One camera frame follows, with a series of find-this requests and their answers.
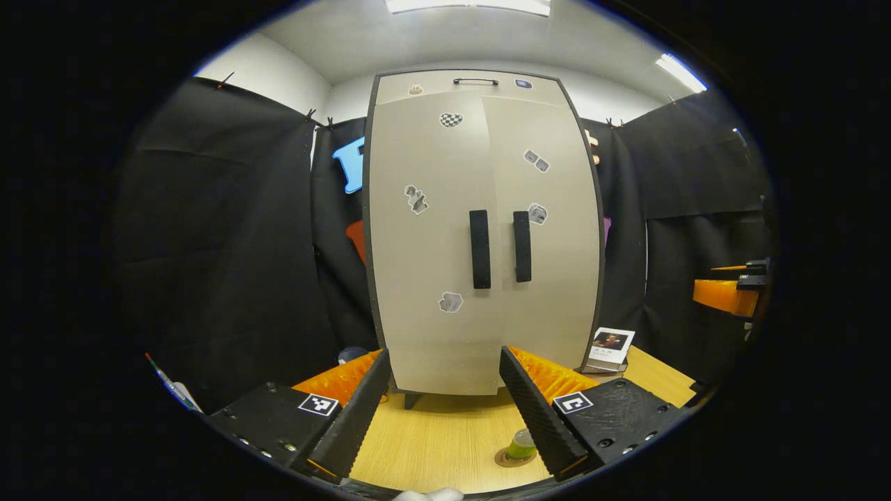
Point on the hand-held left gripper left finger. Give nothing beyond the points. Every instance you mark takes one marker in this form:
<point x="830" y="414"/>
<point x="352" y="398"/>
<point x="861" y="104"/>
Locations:
<point x="358" y="417"/>

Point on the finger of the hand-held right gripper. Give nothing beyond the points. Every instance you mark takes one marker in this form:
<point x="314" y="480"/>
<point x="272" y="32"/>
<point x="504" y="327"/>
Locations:
<point x="724" y="296"/>
<point x="759" y="265"/>

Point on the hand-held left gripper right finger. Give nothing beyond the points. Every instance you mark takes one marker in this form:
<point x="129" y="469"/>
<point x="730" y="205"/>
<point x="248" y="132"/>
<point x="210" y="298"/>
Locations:
<point x="536" y="417"/>

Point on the green label bottle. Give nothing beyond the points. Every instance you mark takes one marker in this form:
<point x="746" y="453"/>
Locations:
<point x="522" y="444"/>

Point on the round brown coaster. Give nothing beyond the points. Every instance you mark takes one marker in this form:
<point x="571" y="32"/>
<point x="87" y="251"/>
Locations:
<point x="507" y="460"/>

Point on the grey cabinet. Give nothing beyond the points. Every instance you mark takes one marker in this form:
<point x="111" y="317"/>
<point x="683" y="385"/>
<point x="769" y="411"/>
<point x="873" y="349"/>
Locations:
<point x="412" y="399"/>

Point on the grey cabinet door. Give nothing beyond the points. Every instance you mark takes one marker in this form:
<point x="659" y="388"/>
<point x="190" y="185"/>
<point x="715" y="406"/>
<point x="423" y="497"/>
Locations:
<point x="564" y="278"/>
<point x="424" y="264"/>

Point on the grey cabinet drawer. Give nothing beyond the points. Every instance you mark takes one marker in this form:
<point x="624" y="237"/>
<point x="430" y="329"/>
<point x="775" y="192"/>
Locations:
<point x="543" y="85"/>

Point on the thin brown book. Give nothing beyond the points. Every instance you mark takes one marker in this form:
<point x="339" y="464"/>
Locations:
<point x="602" y="367"/>

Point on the white pen holder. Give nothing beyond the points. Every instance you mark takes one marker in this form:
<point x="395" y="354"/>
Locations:
<point x="186" y="398"/>

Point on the marker pen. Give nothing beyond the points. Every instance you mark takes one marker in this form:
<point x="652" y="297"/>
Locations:
<point x="170" y="381"/>

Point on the black backdrop cloth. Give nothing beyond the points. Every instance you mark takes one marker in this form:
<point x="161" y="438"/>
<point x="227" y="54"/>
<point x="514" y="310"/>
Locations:
<point x="230" y="264"/>

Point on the ceiling light panel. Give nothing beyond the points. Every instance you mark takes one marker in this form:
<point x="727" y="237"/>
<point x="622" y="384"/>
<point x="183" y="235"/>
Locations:
<point x="466" y="5"/>
<point x="681" y="73"/>

